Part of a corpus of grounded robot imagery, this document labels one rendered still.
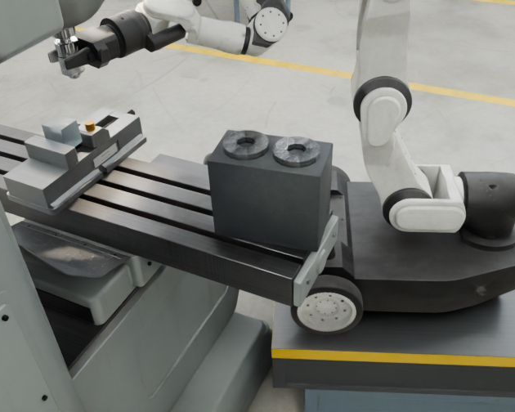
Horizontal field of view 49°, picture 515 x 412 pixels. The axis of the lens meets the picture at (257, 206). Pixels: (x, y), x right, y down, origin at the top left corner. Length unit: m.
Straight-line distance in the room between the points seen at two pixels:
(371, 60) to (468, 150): 1.91
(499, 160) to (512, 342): 1.62
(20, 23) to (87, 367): 0.72
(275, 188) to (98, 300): 0.47
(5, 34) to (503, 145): 2.80
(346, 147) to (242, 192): 2.11
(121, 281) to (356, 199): 0.85
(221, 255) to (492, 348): 0.88
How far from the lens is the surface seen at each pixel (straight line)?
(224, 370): 1.85
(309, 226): 1.10
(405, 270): 1.64
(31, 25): 1.01
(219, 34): 1.36
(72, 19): 1.16
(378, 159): 1.54
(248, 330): 1.94
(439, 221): 1.65
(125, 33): 1.28
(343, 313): 1.63
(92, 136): 1.38
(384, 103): 1.41
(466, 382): 1.82
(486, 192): 1.69
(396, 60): 1.42
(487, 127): 3.51
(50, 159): 1.38
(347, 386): 1.79
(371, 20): 1.35
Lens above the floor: 1.70
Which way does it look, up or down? 38 degrees down
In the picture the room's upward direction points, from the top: 3 degrees counter-clockwise
